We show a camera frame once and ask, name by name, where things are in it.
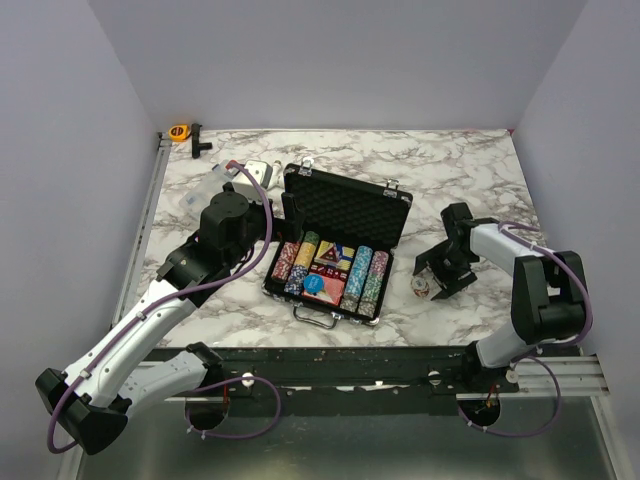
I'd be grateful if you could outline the white pipe fitting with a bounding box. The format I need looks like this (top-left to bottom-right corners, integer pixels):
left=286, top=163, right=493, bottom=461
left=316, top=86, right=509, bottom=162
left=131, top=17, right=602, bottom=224
left=266, top=160, right=283, bottom=190

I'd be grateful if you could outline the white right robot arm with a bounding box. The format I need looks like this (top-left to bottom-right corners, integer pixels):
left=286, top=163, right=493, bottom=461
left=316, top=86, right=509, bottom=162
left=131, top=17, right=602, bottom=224
left=413, top=202, right=593, bottom=392

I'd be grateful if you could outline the blue small blind button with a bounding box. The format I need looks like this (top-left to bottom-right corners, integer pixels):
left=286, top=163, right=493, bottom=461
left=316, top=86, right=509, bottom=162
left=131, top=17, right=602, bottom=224
left=303, top=274, right=325, bottom=296

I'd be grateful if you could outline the clear plastic organizer box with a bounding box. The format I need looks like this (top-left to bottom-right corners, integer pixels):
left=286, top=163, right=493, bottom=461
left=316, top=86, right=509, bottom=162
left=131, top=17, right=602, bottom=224
left=179, top=164, right=229, bottom=218

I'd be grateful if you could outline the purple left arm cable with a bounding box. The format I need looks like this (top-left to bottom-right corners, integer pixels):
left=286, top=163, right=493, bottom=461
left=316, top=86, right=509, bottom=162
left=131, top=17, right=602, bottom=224
left=45, top=160, right=284, bottom=455

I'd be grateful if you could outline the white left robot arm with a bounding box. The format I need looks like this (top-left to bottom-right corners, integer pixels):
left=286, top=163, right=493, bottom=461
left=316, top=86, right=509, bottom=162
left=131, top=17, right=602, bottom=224
left=35, top=190, right=304, bottom=455

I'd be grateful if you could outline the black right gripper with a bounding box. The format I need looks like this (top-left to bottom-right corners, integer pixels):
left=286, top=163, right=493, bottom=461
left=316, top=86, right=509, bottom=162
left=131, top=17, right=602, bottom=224
left=415, top=240, right=477, bottom=300

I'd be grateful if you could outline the white red poker chip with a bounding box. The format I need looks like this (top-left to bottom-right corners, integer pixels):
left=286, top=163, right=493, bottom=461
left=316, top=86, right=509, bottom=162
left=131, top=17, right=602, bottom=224
left=411, top=276, right=430, bottom=298

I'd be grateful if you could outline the red dice row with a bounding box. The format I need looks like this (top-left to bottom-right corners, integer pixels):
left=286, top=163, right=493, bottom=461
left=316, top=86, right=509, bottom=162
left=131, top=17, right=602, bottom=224
left=317, top=265, right=348, bottom=282

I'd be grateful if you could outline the black T-shaped tool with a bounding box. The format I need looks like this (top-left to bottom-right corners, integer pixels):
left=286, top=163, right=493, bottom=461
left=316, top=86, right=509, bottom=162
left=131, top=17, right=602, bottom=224
left=190, top=123, right=213, bottom=159

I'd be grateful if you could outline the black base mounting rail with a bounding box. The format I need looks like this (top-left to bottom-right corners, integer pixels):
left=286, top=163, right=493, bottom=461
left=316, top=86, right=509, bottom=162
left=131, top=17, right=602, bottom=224
left=187, top=343, right=518, bottom=417

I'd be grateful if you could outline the red playing card deck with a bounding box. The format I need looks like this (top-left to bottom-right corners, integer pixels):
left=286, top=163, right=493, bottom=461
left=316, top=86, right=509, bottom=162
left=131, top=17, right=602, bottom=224
left=302, top=276, right=345, bottom=306

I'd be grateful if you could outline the black poker chip case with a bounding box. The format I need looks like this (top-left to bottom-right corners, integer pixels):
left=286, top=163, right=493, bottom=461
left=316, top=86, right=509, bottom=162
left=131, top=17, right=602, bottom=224
left=263, top=164, right=413, bottom=326

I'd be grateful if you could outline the orange tape measure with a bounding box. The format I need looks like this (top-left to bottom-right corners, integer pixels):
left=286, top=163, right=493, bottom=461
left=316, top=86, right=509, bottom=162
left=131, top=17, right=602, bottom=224
left=168, top=124, right=192, bottom=143

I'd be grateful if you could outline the boxed card deck in case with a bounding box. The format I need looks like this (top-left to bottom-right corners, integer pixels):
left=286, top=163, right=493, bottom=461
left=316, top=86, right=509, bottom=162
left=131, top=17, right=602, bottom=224
left=314, top=240, right=355, bottom=271

